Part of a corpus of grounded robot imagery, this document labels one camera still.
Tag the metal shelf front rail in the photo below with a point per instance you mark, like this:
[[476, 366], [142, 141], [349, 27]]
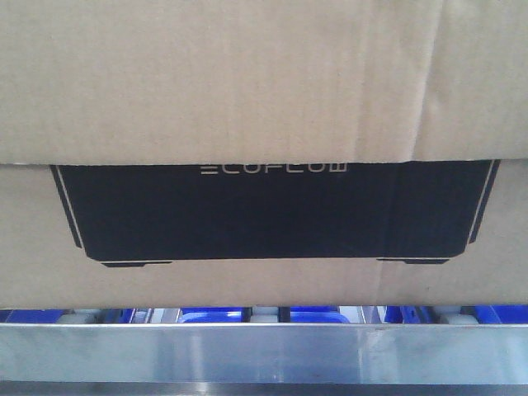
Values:
[[263, 359]]

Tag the blue plastic bin below shelf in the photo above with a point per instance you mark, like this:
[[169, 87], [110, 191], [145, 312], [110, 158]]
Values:
[[295, 314]]

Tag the brown EcoFlow cardboard box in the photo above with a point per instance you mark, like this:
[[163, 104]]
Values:
[[187, 153]]

